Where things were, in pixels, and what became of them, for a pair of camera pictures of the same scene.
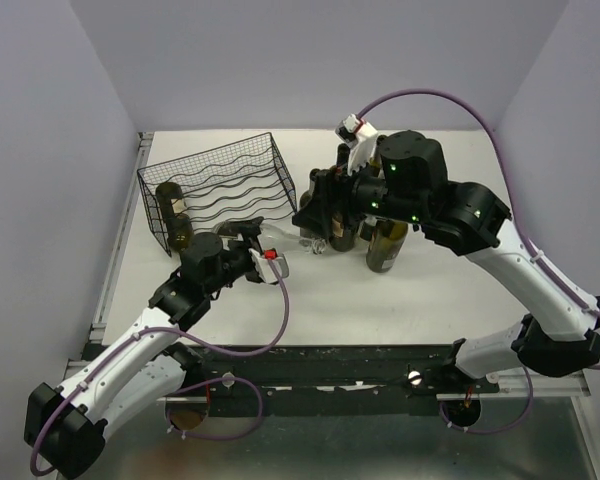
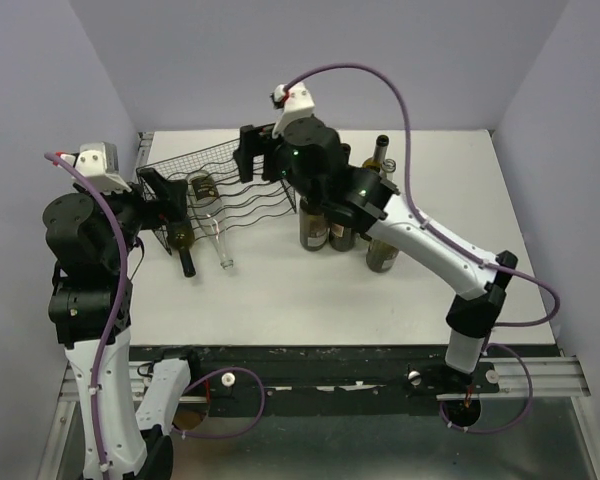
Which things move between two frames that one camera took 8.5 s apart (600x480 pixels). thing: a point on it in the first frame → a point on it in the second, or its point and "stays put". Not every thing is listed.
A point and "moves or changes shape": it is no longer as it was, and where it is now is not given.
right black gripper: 337,186 → 257,141
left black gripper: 249,232 → 171,202
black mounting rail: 333,380 stays put
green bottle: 386,242 stays put
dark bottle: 342,235 stays put
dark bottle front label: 180,227 stays put
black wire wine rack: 240,181 stays put
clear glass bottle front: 269,233 → 214,218
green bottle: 342,154 moves or changes shape
